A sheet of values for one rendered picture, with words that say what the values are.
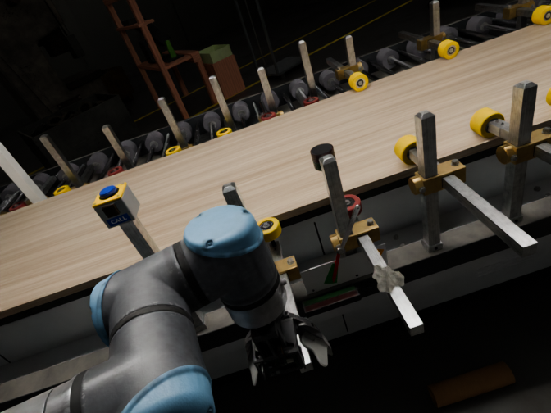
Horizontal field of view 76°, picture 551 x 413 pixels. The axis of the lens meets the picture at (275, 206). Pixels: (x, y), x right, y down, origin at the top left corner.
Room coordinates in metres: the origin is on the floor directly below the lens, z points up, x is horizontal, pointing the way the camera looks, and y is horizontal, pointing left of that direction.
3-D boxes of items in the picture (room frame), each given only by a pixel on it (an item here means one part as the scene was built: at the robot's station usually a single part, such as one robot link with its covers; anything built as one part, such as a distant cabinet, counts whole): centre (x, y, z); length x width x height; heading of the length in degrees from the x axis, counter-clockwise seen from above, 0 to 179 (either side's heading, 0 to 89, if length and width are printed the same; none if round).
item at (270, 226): (0.86, 0.05, 0.85); 0.08 x 0.08 x 0.11
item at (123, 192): (0.77, 0.35, 1.18); 0.07 x 0.07 x 0.08; 88
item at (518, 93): (0.73, -0.66, 0.89); 0.04 x 0.04 x 0.48; 88
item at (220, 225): (0.37, 0.08, 1.25); 0.10 x 0.09 x 0.12; 102
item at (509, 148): (0.73, -0.68, 0.94); 0.14 x 0.06 x 0.05; 88
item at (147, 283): (0.33, 0.18, 1.25); 0.12 x 0.12 x 0.09; 12
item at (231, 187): (0.76, 0.09, 0.90); 0.04 x 0.04 x 0.48; 88
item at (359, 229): (0.75, -0.18, 0.84); 0.14 x 0.06 x 0.05; 88
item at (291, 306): (0.66, 0.05, 0.80); 0.44 x 0.03 x 0.04; 178
